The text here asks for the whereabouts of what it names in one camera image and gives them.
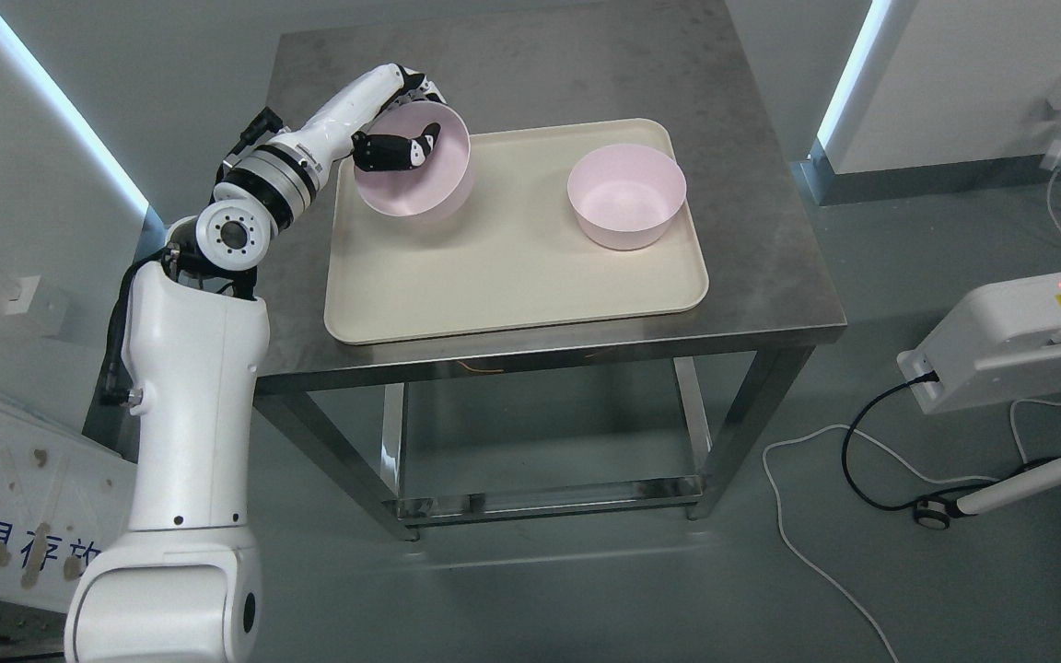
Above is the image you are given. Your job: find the black power cable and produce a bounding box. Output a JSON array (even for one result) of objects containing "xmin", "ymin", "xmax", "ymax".
[{"xmin": 841, "ymin": 372, "xmax": 1029, "ymax": 513}]

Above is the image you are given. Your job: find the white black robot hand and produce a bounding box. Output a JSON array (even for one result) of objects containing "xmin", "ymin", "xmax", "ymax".
[{"xmin": 277, "ymin": 63, "xmax": 446, "ymax": 172}]

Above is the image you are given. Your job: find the beige plastic tray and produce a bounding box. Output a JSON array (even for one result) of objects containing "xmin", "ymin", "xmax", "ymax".
[{"xmin": 324, "ymin": 119, "xmax": 710, "ymax": 345}]

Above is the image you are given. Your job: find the white machine with warning label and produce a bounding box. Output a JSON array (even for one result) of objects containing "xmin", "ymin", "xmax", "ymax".
[{"xmin": 895, "ymin": 273, "xmax": 1061, "ymax": 414}]

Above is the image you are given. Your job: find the white wall box left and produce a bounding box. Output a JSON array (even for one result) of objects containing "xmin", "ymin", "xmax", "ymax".
[{"xmin": 4, "ymin": 275, "xmax": 70, "ymax": 337}]

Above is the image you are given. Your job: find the white sign board chinese text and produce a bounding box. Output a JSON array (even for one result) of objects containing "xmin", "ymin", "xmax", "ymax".
[{"xmin": 0, "ymin": 406, "xmax": 136, "ymax": 613}]

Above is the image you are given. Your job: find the pink bowl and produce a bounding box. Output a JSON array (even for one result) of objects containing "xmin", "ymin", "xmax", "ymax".
[
  {"xmin": 566, "ymin": 143, "xmax": 688, "ymax": 251},
  {"xmin": 350, "ymin": 100, "xmax": 475, "ymax": 222}
]

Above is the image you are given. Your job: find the stainless steel table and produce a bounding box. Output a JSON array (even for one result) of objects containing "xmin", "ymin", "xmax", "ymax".
[{"xmin": 254, "ymin": 1, "xmax": 846, "ymax": 541}]

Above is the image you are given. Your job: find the white stand leg with caster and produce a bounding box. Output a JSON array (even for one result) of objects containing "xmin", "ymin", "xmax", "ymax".
[{"xmin": 911, "ymin": 457, "xmax": 1061, "ymax": 531}]

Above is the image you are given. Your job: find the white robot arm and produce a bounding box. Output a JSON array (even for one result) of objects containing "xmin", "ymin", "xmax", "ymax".
[{"xmin": 64, "ymin": 200, "xmax": 276, "ymax": 662}]

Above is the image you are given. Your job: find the white floor cable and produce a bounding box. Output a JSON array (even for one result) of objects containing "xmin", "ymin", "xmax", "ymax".
[{"xmin": 762, "ymin": 424, "xmax": 995, "ymax": 663}]

